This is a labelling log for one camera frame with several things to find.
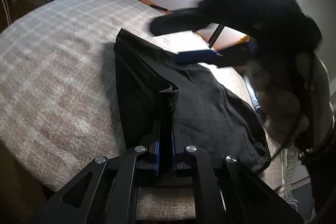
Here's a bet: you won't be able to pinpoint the black pants with yellow stripes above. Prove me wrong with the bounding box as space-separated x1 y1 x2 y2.
114 30 270 173

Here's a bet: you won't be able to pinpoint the checkered beige bed blanket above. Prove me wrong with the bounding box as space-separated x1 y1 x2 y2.
0 0 287 222

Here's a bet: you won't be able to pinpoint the green patterned pillow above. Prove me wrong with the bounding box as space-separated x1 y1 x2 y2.
277 149 299 212

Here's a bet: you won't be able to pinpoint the black cable on bed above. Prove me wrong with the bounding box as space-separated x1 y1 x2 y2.
149 3 176 14

